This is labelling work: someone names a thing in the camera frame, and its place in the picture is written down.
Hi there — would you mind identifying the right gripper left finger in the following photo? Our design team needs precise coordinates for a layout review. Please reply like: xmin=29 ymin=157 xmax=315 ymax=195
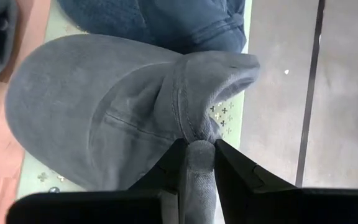
xmin=6 ymin=138 xmax=189 ymax=224

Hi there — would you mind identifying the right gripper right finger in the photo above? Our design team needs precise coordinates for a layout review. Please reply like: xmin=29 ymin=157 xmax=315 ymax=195
xmin=214 ymin=138 xmax=358 ymax=224

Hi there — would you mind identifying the grey denim baseball cap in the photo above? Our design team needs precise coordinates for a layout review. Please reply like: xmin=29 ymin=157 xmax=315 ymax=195
xmin=4 ymin=33 xmax=260 ymax=224

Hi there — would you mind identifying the pale green perforated metal shelf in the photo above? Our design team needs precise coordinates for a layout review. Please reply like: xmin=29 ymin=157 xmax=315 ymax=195
xmin=16 ymin=0 xmax=253 ymax=202

